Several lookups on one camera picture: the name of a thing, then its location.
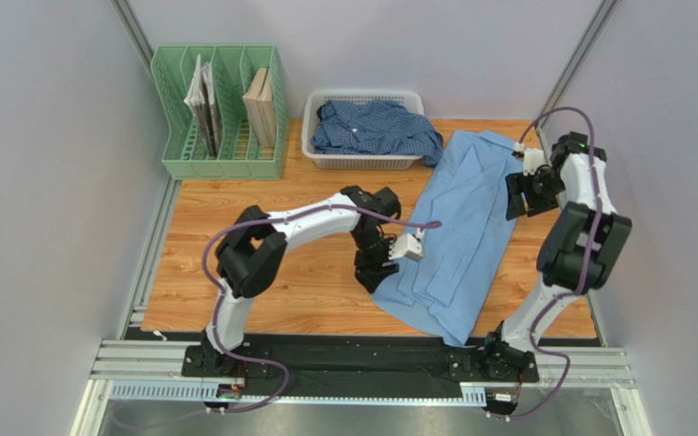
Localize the white plastic basket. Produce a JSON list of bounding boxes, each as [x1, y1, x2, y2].
[[301, 89, 425, 170]]

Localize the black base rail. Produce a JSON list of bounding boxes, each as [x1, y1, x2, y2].
[[91, 326, 635, 419]]

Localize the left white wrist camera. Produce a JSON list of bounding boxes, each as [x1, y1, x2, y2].
[[388, 228, 425, 262]]

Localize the grey magazines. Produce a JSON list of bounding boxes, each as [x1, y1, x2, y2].
[[184, 54, 223, 159]]

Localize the light blue long sleeve shirt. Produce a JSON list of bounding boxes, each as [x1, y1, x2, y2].
[[372, 130, 522, 347]]

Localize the green file organizer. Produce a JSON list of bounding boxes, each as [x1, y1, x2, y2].
[[151, 45, 289, 180]]

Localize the dark blue checkered shirt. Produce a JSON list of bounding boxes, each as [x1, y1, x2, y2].
[[309, 99, 444, 168]]

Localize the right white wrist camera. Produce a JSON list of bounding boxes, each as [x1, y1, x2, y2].
[[513, 142, 549, 176]]

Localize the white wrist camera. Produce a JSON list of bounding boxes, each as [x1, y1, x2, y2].
[[388, 228, 425, 262], [513, 142, 549, 176]]

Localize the beige books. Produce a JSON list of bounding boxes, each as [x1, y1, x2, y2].
[[243, 68, 277, 149]]

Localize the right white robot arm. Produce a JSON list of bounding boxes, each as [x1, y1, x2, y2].
[[446, 132, 633, 383]]

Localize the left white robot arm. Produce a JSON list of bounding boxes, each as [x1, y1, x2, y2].
[[182, 185, 402, 377]]

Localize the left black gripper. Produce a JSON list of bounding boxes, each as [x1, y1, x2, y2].
[[351, 228, 401, 295]]

